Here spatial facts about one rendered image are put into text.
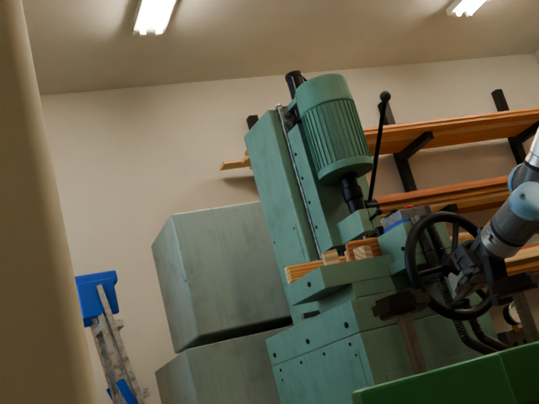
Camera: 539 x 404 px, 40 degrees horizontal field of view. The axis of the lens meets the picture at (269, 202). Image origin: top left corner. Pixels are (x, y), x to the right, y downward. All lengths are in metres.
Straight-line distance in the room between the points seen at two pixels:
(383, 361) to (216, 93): 3.24
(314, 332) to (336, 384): 0.16
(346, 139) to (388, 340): 0.62
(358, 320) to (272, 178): 0.72
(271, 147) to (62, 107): 2.43
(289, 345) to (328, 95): 0.78
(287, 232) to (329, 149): 0.35
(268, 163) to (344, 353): 0.77
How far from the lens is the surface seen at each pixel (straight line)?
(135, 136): 4.73
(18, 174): 0.41
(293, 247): 2.44
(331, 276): 1.99
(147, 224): 4.53
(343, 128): 2.29
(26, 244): 0.39
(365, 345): 1.99
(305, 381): 2.30
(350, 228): 2.28
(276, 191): 2.51
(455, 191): 4.76
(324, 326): 2.14
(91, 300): 2.56
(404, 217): 2.06
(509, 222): 1.67
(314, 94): 2.33
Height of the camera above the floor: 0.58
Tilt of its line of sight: 15 degrees up
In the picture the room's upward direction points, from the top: 15 degrees counter-clockwise
